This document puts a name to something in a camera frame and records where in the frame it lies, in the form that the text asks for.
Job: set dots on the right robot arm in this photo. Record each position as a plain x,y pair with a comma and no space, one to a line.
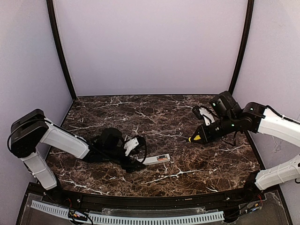
226,116

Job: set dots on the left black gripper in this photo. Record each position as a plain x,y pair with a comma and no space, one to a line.
131,164

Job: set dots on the left black frame post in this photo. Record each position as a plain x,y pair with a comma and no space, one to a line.
59,48

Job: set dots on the orange black battery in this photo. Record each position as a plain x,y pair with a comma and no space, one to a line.
164,157

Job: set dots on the black front mounting rail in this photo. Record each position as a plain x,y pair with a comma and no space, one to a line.
229,201

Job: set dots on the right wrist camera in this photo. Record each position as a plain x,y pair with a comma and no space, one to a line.
203,113

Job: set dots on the black frame post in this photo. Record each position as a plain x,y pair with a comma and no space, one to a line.
243,44
59,48

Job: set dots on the yellow handled screwdriver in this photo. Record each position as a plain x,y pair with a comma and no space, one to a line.
195,137

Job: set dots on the right black frame post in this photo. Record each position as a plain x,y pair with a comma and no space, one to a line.
243,44

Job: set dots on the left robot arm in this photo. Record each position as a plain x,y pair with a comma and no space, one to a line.
34,128

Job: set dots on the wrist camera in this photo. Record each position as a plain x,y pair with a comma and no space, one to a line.
203,113
135,144

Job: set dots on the white slotted cable duct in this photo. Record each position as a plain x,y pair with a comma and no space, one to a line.
194,216

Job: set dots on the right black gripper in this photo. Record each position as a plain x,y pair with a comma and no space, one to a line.
206,132

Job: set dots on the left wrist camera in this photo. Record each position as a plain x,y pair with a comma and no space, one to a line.
135,144

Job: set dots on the white remote control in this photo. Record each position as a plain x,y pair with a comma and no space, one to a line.
151,160

